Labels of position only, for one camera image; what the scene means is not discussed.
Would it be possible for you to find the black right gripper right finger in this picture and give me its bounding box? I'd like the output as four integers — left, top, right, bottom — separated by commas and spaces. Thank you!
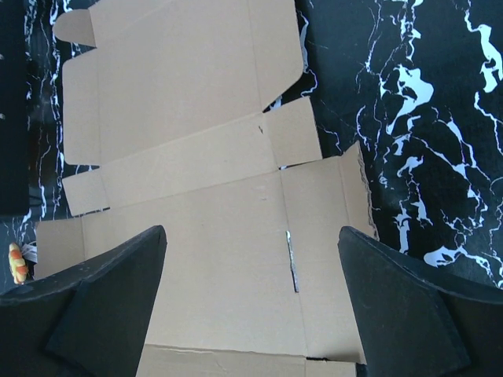
338, 226, 502, 376

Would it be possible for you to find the brown cardboard box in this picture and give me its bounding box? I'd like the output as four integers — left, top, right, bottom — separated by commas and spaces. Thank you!
35, 1, 375, 376

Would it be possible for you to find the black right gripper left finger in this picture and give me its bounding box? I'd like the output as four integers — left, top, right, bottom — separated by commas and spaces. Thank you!
1, 225, 167, 376

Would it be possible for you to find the red yellow flower toy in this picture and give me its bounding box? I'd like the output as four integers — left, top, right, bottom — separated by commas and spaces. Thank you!
9, 243, 29, 285

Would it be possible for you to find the black tray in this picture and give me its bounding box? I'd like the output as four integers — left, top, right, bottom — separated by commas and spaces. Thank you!
1, 0, 30, 217

